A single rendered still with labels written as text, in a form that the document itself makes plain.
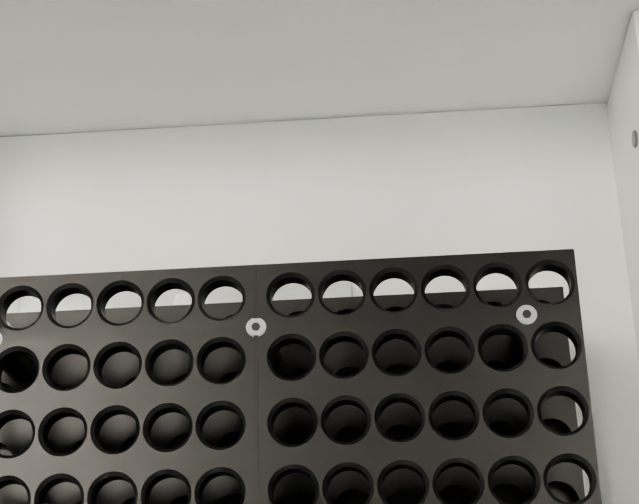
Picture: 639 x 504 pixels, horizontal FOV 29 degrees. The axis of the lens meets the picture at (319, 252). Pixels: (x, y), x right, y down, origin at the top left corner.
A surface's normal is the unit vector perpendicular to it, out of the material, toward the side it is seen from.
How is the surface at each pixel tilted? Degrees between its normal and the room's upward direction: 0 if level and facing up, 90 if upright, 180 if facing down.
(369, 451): 0
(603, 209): 0
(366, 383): 0
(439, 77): 90
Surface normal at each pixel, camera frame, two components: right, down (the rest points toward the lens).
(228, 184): -0.07, -0.38
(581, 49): 0.02, 0.92
